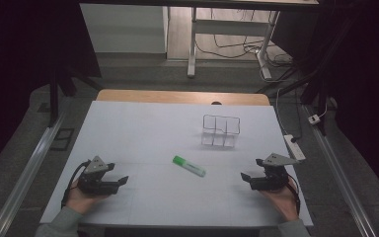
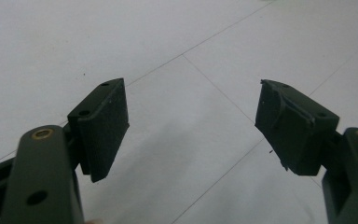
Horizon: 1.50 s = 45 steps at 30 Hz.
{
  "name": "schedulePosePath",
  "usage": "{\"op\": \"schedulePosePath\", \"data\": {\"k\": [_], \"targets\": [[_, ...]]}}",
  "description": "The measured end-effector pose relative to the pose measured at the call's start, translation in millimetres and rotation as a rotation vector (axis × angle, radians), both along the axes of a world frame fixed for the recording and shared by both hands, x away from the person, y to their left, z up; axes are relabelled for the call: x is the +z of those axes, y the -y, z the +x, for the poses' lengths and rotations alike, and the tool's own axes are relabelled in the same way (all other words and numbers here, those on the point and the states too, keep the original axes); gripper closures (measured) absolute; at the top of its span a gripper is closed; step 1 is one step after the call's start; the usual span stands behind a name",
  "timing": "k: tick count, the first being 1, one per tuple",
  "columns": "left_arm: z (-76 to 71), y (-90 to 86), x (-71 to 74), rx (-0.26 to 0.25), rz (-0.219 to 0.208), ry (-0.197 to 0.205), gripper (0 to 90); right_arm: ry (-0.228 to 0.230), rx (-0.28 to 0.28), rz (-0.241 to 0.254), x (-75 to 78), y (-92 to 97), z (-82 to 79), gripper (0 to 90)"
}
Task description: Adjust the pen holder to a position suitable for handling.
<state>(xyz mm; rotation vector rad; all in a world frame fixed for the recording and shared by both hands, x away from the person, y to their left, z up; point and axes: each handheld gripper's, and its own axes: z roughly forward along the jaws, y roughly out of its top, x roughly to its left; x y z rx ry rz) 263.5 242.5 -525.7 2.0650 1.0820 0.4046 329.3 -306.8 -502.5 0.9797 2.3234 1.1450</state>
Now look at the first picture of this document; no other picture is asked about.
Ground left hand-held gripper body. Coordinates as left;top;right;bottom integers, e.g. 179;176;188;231
77;155;121;196

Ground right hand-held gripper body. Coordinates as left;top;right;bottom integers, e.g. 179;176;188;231
250;152;300;192

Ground person's left hand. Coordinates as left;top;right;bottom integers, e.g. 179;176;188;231
66;179;110;215

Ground person's right hand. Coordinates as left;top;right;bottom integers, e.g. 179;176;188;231
260;177;300;222

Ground white power strip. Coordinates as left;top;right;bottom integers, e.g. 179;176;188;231
282;133;307;162

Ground clear acrylic pen holder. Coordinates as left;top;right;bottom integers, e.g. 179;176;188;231
200;114;241;148

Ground white table mat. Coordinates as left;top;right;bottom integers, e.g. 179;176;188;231
39;100;314;229

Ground green highlighter pen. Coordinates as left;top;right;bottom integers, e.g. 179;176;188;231
172;155;207;178

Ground black metal stand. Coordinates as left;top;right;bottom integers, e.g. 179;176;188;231
47;67;104;128
256;19;356;136

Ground wooden table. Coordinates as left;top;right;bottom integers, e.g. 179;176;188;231
96;89;270;107

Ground black curtain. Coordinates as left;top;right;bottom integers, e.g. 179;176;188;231
0;0;103;179
270;0;379;205

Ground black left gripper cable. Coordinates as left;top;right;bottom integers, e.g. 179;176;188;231
60;159;92;209

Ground red-black right gripper cable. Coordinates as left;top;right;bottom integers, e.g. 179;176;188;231
285;175;301;216

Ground aluminium floor rail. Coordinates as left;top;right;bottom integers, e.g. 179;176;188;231
0;111;67;237
303;104;378;237

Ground black floor cables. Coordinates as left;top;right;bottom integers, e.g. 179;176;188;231
194;8;294;83

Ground white desk frame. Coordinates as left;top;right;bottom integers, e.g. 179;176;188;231
187;6;281;81

